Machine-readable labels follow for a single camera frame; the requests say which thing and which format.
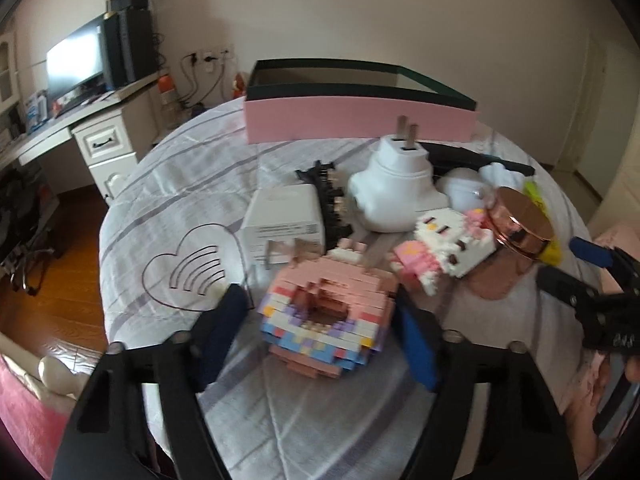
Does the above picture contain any yellow highlighter pen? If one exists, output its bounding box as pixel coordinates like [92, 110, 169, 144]
[523, 180, 563, 266]

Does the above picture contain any rose gold lidded jar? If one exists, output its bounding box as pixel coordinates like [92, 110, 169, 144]
[487, 186, 554, 260]

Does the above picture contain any white cat figurine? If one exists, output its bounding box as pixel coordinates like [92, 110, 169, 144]
[478, 162, 525, 192]

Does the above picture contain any white brick kitty model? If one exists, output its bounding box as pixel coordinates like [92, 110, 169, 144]
[387, 208, 496, 296]

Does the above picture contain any white earbuds case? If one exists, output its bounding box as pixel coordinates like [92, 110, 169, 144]
[435, 168, 492, 212]

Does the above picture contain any black remote control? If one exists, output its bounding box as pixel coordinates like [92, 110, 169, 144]
[420, 142, 535, 181]

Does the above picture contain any pink brick donut model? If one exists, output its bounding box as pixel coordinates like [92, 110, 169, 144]
[258, 238, 398, 378]

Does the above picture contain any white travel plug adapter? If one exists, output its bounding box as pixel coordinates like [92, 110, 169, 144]
[347, 116, 449, 233]

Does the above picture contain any white power adapter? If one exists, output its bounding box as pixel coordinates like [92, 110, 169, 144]
[240, 184, 326, 264]

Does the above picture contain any person's hand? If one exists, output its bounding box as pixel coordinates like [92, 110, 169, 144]
[620, 356, 640, 392]

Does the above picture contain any striped white table cloth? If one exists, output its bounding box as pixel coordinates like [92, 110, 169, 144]
[99, 100, 610, 479]

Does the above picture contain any white desk with drawers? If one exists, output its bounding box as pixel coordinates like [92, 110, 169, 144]
[1, 73, 162, 204]

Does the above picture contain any orange capped bottle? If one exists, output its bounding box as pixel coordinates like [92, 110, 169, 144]
[157, 74, 180, 110]

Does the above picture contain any pink green storage box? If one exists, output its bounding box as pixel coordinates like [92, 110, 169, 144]
[244, 58, 478, 144]

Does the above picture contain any snack bag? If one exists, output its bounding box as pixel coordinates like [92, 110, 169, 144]
[232, 72, 247, 99]

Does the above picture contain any white glass door cabinet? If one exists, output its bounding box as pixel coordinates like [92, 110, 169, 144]
[0, 32, 21, 114]

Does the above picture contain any computer monitor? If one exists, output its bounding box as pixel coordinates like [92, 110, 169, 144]
[46, 15, 104, 103]

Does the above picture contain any black computer tower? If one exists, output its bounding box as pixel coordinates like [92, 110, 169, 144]
[99, 9, 158, 90]

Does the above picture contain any wall power outlet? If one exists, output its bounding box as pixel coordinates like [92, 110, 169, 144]
[186, 44, 234, 65]

